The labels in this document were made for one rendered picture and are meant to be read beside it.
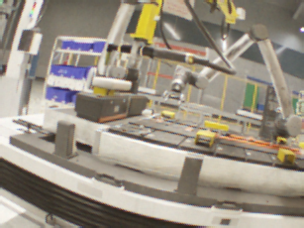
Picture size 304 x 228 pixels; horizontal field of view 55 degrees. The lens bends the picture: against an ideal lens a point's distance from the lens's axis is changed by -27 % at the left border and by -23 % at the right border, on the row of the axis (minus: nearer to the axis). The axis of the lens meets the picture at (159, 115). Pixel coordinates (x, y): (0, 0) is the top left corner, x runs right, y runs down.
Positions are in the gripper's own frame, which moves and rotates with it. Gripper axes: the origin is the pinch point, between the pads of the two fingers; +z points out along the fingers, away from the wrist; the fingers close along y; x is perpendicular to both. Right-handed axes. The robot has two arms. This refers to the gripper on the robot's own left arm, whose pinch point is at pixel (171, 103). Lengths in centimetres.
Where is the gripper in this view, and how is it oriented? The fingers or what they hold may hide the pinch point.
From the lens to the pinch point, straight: 257.3
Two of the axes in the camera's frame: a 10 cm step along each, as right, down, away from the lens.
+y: 9.7, 2.1, -1.3
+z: -2.4, 6.7, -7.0
